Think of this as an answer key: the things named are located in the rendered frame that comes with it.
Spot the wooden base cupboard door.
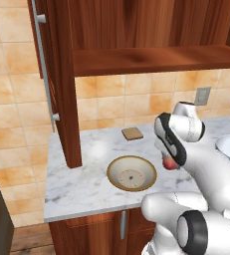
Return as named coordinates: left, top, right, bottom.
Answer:
left=48, top=209, right=127, bottom=255
left=125, top=206, right=157, bottom=255

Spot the long grey door handle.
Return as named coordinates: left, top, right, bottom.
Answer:
left=30, top=0, right=61, bottom=133

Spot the wooden wall cupboard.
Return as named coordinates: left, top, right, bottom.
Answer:
left=67, top=0, right=230, bottom=79

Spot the grey wall socket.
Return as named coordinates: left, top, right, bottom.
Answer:
left=194, top=86, right=212, bottom=107

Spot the short grey cupboard handle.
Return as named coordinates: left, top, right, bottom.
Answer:
left=119, top=210, right=127, bottom=241

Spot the red peach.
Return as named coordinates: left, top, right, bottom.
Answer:
left=162, top=156, right=179, bottom=171

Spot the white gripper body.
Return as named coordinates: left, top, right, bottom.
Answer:
left=157, top=141, right=171, bottom=161

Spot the beige bowl with gold rim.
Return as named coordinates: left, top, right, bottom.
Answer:
left=106, top=154, right=158, bottom=193

